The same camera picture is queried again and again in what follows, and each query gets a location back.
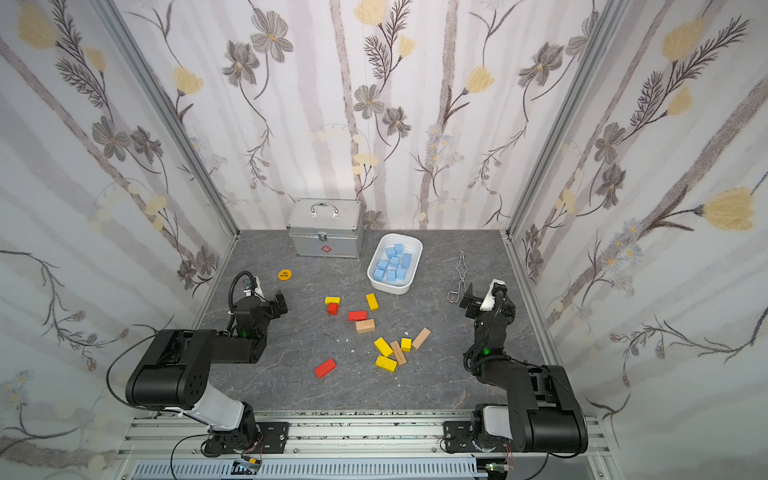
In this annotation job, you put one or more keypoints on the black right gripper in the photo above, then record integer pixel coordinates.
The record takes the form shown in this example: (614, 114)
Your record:
(477, 300)

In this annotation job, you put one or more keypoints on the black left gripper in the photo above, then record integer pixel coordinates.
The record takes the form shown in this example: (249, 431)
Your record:
(274, 305)

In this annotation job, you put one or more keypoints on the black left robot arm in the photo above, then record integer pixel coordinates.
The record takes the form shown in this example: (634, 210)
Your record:
(173, 373)

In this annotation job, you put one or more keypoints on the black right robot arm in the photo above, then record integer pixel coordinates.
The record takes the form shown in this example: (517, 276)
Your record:
(541, 413)

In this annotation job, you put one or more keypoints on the plain wood block right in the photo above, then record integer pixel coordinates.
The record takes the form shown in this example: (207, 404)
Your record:
(421, 338)

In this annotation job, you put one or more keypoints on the red long block centre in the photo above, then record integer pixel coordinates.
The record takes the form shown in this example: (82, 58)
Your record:
(355, 316)

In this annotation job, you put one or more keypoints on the red long block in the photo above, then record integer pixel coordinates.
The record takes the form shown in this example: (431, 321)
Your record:
(325, 368)
(355, 316)

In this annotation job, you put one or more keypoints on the red long block front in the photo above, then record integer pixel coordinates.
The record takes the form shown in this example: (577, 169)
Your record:
(325, 368)

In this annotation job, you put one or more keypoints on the natural wood block centre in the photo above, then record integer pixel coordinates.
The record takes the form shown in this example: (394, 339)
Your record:
(365, 326)

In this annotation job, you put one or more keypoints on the silver aluminium first aid case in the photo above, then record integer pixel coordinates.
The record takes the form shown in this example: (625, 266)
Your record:
(328, 228)

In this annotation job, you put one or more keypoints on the yellow long block top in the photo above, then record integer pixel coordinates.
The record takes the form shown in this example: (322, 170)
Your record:
(372, 302)

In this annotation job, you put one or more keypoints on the engraved wood block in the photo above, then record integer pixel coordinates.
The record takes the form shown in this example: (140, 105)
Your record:
(398, 353)

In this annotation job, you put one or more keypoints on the white plastic tray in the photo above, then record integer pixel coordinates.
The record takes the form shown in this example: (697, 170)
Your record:
(412, 245)

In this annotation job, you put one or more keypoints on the yellow block centre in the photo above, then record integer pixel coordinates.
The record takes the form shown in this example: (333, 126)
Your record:
(383, 347)

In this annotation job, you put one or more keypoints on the yellow speckled block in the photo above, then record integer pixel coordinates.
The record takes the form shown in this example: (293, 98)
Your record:
(386, 364)

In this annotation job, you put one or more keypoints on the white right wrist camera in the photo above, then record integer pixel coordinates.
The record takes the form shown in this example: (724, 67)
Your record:
(489, 301)

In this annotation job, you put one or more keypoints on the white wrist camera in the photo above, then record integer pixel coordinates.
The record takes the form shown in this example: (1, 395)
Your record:
(252, 286)
(489, 301)

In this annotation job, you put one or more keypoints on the metal wire tongs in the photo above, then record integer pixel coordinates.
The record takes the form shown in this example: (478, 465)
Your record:
(461, 268)

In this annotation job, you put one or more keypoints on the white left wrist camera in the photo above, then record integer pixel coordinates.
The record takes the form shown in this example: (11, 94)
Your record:
(252, 286)

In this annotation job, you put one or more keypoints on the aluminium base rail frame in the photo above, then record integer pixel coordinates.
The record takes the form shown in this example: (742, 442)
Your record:
(350, 445)

